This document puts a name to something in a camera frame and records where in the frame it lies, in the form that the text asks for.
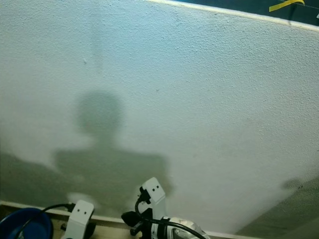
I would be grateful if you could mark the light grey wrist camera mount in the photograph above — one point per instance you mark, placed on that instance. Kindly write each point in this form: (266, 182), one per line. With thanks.
(81, 219)
(153, 191)

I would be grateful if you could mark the blue plastic basin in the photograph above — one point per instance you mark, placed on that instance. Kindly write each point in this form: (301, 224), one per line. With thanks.
(25, 224)

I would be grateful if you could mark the light grey right wrist camera mount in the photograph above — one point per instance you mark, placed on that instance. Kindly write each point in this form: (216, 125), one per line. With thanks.
(153, 191)

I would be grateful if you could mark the light grey left wrist camera mount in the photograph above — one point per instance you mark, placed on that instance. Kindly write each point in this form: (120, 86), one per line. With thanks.
(81, 219)

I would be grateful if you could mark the yellow tape strip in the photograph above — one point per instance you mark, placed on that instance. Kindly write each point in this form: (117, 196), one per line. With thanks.
(284, 5)

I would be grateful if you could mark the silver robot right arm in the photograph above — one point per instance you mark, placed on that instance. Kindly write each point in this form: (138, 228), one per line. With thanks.
(184, 230)

